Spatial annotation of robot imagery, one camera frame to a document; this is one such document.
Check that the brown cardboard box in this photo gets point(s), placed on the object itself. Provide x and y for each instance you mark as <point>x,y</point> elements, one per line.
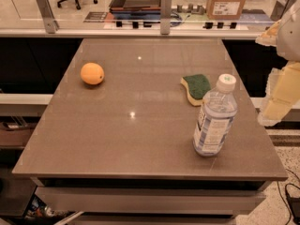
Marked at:
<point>224,9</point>

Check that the left metal glass bracket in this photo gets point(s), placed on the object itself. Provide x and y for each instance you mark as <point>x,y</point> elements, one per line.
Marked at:
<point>50,23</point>

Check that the orange fruit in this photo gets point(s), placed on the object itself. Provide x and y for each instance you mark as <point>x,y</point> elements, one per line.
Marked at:
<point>92,73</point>

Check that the black power adapter with cable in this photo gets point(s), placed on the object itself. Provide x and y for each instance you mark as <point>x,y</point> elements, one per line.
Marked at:
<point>289,195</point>

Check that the green and yellow sponge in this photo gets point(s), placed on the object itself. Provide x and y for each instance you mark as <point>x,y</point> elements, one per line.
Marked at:
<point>197,86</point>

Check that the grey table drawer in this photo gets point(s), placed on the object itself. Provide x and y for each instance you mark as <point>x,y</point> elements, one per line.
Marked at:
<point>151,201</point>

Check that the right metal glass bracket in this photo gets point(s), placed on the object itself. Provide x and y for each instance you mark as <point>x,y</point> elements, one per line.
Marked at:
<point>280,7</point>

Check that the clear plastic water bottle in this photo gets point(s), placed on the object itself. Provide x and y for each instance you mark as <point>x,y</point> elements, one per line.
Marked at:
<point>216,117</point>

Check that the metal glass bracket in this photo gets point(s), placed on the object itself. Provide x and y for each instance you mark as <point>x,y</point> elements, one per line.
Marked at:
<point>50,23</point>
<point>280,7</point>
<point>165,16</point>

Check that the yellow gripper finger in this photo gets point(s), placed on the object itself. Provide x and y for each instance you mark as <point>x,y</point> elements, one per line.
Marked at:
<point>269,36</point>
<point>281,93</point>

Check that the white rounded gripper body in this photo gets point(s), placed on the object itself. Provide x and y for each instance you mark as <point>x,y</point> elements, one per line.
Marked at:
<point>289,37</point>

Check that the middle metal glass bracket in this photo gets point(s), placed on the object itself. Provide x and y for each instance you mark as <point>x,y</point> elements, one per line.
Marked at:
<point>165,16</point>

